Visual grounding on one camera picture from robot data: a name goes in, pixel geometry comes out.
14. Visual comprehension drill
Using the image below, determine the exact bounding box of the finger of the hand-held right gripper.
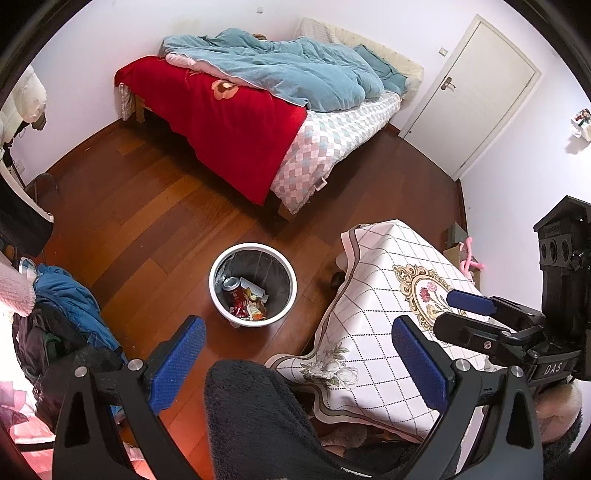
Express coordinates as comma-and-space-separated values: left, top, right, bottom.
433, 312, 542, 368
446, 290, 546, 332

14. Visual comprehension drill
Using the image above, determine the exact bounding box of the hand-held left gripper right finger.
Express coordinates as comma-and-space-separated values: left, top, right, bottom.
391, 315, 544, 480

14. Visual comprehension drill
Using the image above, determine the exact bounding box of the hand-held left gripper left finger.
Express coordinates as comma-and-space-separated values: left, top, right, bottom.
52, 316, 208, 480

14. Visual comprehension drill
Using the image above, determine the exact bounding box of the white round trash bin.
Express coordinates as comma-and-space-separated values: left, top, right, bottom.
209, 243, 297, 328

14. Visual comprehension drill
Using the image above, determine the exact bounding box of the person's right forearm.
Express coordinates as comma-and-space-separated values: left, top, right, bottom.
536, 383, 591, 480

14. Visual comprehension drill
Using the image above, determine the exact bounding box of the pink toy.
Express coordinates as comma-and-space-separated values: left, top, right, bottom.
457, 237, 488, 273

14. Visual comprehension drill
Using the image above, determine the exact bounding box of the cardboard box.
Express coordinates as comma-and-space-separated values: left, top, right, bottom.
443, 242, 483, 287

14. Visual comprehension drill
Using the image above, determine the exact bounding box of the white diamond pattern tablecloth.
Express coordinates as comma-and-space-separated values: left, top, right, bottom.
265, 219, 546, 444

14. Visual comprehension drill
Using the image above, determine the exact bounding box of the dark fuzzy pant leg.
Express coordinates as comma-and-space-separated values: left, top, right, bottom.
203, 359, 462, 480

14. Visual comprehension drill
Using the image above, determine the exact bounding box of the dark clothes pile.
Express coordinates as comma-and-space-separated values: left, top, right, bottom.
11, 307, 125, 430

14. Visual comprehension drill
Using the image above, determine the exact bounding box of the black plastic bin liner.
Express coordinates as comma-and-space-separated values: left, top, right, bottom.
216, 249, 291, 321

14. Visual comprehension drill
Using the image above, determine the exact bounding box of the pink knit cloth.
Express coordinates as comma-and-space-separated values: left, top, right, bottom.
0, 263, 35, 317

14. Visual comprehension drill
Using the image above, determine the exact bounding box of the white door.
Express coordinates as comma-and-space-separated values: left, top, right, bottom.
399, 14, 542, 182

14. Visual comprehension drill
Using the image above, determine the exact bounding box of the black garment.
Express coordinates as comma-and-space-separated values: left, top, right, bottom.
0, 173, 54, 257

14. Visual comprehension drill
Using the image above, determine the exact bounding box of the cream headboard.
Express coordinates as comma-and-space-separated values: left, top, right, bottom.
295, 17, 424, 84

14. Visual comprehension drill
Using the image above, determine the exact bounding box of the red blanket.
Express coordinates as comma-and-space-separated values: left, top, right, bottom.
115, 55, 308, 207

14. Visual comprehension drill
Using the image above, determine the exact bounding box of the blue pillow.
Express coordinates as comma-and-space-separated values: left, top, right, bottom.
355, 45, 409, 95

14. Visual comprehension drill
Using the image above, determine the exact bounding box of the blue duvet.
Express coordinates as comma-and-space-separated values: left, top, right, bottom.
159, 28, 409, 114

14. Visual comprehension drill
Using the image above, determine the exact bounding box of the white hanging coat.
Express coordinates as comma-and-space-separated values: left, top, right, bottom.
0, 65, 48, 139

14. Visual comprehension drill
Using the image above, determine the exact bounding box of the small wall shelf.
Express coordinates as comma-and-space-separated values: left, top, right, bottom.
570, 107, 591, 140

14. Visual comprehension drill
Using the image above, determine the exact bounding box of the grey metal chair frame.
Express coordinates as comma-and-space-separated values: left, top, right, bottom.
25, 173, 58, 215

